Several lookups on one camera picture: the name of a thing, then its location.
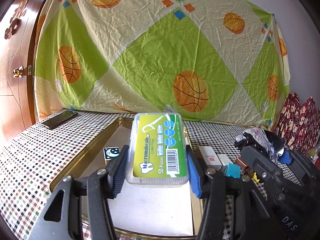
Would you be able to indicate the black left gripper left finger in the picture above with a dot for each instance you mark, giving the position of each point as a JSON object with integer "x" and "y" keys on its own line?
{"x": 102, "y": 185}

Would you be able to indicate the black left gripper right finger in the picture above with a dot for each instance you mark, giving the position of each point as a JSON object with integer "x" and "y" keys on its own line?
{"x": 212, "y": 187}

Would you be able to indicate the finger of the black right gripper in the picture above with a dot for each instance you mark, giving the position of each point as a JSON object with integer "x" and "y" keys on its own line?
{"x": 303, "y": 169}

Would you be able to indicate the blue toy building block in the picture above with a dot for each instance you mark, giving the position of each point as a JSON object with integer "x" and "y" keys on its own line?
{"x": 231, "y": 170}

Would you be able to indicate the green dental floss box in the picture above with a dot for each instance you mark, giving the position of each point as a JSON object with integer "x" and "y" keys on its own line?
{"x": 157, "y": 155}

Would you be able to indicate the white red small box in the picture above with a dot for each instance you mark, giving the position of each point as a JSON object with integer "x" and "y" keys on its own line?
{"x": 209, "y": 156}

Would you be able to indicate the moon pattern cube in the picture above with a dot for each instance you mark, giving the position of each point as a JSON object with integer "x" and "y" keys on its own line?
{"x": 111, "y": 152}

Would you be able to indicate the red floral fabric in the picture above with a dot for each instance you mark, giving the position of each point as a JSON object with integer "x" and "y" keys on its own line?
{"x": 298, "y": 125}

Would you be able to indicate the black smartphone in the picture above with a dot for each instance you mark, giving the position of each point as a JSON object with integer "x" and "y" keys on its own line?
{"x": 55, "y": 121}

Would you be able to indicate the checkered tablecloth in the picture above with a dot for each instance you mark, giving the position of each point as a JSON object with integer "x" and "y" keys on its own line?
{"x": 36, "y": 157}

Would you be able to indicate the brass door knob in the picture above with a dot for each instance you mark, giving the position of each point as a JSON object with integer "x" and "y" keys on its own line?
{"x": 18, "y": 72}

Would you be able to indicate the basketball pattern bed sheet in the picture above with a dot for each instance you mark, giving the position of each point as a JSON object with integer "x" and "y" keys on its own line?
{"x": 213, "y": 60}

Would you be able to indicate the wooden door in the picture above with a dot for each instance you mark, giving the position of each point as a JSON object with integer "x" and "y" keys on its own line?
{"x": 20, "y": 20}

